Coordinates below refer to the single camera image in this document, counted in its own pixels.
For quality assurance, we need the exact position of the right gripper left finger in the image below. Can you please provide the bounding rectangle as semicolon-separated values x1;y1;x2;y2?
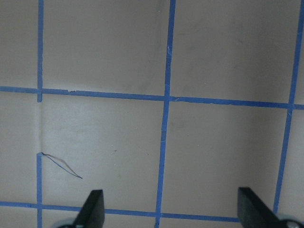
72;190;105;228

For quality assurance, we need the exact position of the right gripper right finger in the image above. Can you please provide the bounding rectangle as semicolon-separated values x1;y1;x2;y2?
237;187;285;228

